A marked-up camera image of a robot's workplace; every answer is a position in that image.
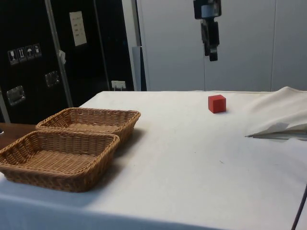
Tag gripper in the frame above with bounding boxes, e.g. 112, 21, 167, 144
193, 0, 222, 62

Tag red cube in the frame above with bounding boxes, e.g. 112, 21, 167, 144
208, 94, 227, 114

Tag wicker basket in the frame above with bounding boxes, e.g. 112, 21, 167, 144
0, 130, 120, 194
36, 107, 142, 147

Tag pale grey locker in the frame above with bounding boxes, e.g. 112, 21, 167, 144
136, 0, 206, 92
273, 0, 307, 92
205, 0, 274, 92

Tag black cabinet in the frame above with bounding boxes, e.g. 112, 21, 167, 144
0, 0, 135, 125

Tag small white wall socket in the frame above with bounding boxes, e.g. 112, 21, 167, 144
111, 80, 127, 92

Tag black cable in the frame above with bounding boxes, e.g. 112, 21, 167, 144
290, 182, 307, 230

